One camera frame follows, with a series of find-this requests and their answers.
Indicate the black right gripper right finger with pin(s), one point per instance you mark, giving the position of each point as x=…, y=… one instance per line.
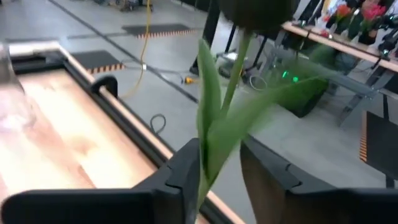
x=311, y=205

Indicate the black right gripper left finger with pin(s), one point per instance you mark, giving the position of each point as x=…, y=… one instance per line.
x=93, y=208

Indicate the clear bulbous glass vase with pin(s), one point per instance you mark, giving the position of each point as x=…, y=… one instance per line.
x=12, y=102

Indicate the black hazard striped mat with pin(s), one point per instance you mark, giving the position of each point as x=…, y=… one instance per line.
x=382, y=143
x=155, y=28
x=93, y=58

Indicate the black computer green lights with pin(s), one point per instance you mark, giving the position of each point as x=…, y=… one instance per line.
x=300, y=99

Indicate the black edge clamp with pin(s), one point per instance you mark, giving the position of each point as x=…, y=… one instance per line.
x=104, y=80

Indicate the yellow power plug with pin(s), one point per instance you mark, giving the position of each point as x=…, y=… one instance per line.
x=188, y=80

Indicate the wooden workbench with metal legs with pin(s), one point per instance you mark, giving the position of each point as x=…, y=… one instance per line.
x=342, y=47

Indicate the orange tulip bunch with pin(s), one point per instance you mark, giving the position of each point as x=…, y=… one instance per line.
x=343, y=11

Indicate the black floor stand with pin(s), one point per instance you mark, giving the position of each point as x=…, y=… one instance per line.
x=206, y=37

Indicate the pink tulip bunch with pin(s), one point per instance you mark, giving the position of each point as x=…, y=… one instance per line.
x=373, y=12

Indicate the black aluminium table frame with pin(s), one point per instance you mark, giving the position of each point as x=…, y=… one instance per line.
x=135, y=132

